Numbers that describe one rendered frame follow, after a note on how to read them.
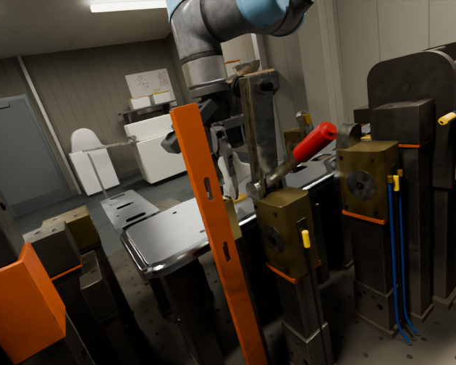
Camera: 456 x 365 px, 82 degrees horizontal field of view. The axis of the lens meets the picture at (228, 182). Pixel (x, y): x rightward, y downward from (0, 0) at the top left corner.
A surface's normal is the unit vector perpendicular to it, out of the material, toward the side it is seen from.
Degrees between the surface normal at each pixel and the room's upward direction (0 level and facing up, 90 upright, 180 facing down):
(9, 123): 90
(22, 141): 90
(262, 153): 99
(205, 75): 90
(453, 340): 0
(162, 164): 90
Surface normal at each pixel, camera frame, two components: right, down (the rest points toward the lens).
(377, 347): -0.24, -0.92
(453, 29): -0.83, 0.36
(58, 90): 0.51, 0.15
